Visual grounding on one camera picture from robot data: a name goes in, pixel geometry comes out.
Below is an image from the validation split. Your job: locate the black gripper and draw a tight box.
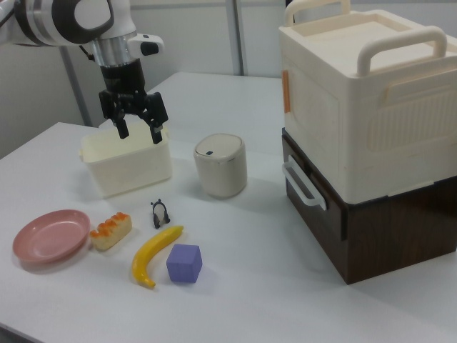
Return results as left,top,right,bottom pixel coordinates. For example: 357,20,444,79
99,59,169,145

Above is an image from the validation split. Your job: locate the purple cube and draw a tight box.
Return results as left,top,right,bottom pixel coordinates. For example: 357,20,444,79
166,243,204,285

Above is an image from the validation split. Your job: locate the pink plate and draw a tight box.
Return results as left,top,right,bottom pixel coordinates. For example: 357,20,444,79
12,209,92,266

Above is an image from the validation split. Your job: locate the white plastic bin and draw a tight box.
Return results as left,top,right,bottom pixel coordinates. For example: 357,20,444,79
78,123,173,199

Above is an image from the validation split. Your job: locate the toy panda figure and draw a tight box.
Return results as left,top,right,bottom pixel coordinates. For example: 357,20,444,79
149,199,171,229

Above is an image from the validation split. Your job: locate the beige small trash can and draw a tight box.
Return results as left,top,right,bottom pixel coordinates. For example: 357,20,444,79
193,133,248,200

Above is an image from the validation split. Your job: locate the toy salmon roe sushi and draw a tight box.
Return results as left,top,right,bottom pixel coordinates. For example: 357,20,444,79
89,212,134,252

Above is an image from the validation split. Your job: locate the yellow toy banana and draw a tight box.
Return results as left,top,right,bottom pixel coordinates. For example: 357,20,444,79
131,224,185,291

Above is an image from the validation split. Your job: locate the cream toy microwave box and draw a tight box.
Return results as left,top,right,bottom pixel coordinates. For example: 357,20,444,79
278,0,457,205

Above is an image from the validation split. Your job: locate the dark brown drawer cabinet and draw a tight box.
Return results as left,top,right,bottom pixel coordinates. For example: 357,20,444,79
281,126,457,287

